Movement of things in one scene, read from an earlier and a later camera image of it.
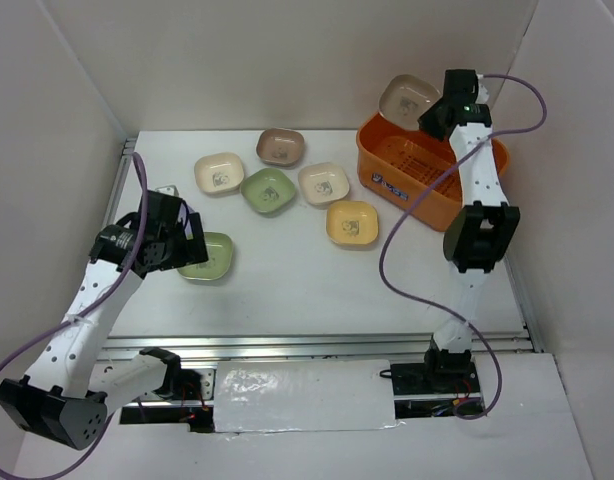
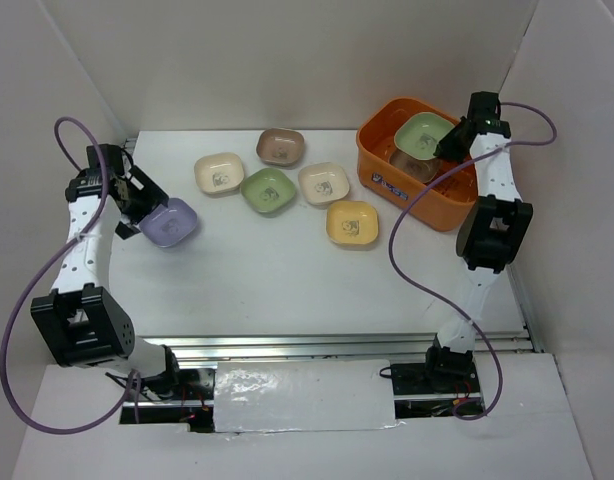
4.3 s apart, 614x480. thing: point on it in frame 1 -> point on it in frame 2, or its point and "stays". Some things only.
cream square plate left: x=219 y=174 stays
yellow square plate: x=352 y=222 stays
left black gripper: x=193 y=251 -> x=150 y=196
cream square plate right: x=323 y=183 stays
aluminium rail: x=503 y=346 stays
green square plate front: x=220 y=253 -> x=417 y=134
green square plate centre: x=267 y=191 stays
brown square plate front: x=404 y=98 -> x=424 y=170
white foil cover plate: x=308 y=395 stays
